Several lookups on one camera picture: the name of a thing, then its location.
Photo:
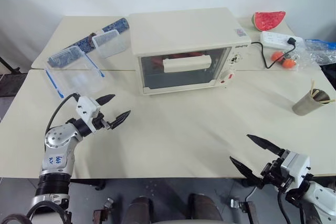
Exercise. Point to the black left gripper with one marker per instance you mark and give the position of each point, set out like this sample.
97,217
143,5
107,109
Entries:
101,122

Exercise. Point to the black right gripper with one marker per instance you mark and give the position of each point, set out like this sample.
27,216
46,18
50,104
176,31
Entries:
274,174

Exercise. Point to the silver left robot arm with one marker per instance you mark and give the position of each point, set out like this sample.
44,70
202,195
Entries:
56,140

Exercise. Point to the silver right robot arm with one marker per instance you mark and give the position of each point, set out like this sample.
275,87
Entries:
319,195

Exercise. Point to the cream toaster oven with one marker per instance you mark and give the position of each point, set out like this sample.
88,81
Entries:
183,30

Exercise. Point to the metal table clamp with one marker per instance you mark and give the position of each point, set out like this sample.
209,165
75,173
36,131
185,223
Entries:
245,209
101,212

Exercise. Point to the large clear plastic container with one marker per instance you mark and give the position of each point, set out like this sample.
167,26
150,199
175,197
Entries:
74,72

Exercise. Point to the small clear plastic container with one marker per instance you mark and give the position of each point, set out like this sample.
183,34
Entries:
110,44

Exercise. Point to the dark rounded shape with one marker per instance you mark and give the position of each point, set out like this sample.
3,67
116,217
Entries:
140,209
204,208

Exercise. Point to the metal cup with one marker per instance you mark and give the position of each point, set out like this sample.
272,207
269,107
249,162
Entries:
308,104

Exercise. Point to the blue patterned rolled mat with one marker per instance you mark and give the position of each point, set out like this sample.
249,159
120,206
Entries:
115,26

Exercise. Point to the wooden stick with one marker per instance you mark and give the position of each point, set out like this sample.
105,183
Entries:
312,86
328,101

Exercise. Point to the small orange fruit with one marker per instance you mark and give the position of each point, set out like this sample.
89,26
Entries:
277,56
288,64

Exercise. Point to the dark object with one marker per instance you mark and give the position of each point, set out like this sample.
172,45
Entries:
329,77

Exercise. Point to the clear plastic bag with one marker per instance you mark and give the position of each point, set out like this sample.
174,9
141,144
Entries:
315,53

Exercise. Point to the white power strip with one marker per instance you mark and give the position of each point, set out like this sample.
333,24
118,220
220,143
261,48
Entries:
275,39

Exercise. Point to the black power plug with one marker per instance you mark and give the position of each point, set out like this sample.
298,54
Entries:
292,41

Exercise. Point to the red watermelon slice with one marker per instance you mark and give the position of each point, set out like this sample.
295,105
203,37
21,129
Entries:
269,20

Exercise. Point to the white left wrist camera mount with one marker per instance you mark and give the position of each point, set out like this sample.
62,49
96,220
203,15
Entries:
86,107

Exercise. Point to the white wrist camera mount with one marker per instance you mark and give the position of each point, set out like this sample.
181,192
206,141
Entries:
86,107
295,165

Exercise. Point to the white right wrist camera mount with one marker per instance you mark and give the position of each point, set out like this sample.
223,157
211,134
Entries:
295,165

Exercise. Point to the dark metal frame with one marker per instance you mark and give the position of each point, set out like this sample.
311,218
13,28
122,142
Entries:
10,73

